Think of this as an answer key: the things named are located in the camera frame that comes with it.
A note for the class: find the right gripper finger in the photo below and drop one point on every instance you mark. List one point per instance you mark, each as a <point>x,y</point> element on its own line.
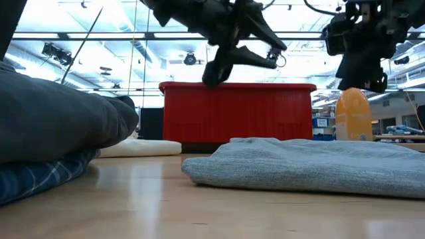
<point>353,73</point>
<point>378,84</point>

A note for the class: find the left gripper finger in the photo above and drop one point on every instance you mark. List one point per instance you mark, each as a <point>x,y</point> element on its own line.
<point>265,31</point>
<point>239,58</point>

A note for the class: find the light grey t-shirt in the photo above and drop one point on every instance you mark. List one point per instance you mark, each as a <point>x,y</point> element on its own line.
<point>299,166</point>

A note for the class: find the dark grey garment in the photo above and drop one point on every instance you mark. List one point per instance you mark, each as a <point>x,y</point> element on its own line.
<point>50,116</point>

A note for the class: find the blue plaid shorts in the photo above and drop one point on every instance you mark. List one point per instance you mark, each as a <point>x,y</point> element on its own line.
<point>40,176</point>

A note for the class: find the red plastic laundry bin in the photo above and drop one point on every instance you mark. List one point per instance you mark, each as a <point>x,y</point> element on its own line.
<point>232,113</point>

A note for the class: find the blue labelled storage bin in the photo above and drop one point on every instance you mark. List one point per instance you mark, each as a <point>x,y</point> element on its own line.
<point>320,123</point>

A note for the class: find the black ceiling dome fixture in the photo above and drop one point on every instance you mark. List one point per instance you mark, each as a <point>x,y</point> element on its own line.
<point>401,60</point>

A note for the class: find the orange spray bottle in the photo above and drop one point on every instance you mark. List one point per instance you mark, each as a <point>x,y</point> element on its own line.
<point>353,116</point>

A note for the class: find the black round hanging device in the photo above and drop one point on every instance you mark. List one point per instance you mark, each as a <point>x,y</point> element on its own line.
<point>190,59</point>

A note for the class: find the blue grey bench equipment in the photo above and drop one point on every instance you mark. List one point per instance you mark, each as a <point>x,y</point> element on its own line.
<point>403,129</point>

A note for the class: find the wooden workbench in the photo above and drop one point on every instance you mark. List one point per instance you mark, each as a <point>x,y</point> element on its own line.
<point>398,136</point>

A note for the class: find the black computer monitor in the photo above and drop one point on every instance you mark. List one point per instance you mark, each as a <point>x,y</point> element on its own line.
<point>151,123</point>

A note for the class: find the black ceiling disc fixture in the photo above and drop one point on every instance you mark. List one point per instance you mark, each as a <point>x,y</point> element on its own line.
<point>105,70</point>

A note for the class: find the white folded cloth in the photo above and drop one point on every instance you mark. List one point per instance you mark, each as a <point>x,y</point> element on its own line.
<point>139,147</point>

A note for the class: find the black ceiling track light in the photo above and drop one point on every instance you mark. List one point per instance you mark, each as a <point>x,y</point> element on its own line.
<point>56,53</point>

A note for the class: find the black overhead camera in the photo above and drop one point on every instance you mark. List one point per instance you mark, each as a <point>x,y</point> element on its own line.
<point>275,56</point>

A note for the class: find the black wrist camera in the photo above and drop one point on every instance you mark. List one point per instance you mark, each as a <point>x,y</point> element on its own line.
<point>335,33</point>

